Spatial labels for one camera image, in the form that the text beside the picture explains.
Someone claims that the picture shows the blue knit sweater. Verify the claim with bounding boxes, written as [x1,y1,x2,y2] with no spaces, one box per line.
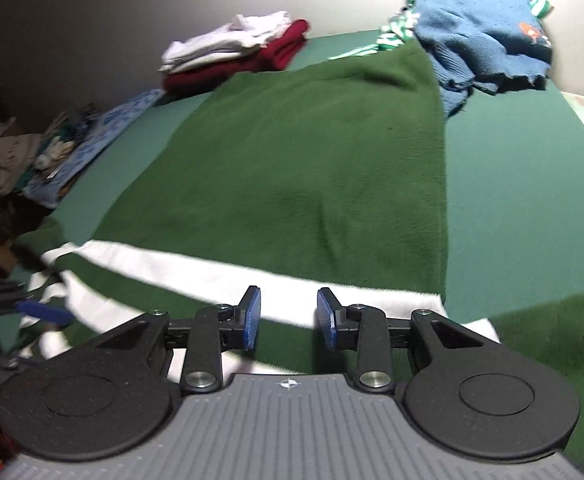
[412,0,556,119]

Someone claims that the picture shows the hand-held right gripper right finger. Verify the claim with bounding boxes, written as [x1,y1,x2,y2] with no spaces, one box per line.
[317,287,501,394]

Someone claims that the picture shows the folded white shirt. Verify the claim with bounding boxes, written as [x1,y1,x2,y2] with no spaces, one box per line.
[159,10,293,73]

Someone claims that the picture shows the folded dark red sweater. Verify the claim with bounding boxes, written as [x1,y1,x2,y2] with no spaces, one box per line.
[163,20,309,93]

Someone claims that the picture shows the green white striped shirt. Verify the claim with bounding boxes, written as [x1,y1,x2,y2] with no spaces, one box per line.
[328,0,556,61]

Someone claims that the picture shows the green white striped sweater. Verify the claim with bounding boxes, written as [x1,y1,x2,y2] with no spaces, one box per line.
[14,40,584,473]

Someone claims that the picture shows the blue patterned towel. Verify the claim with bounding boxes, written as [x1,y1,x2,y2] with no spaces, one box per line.
[22,89,165,209]

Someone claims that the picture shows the white gloves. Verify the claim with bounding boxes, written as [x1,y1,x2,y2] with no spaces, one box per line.
[36,140,75,171]

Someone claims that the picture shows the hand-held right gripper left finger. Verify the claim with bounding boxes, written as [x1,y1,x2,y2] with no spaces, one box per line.
[94,285,263,395]

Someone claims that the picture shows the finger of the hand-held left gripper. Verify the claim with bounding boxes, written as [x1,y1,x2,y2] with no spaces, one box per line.
[0,282,73,327]

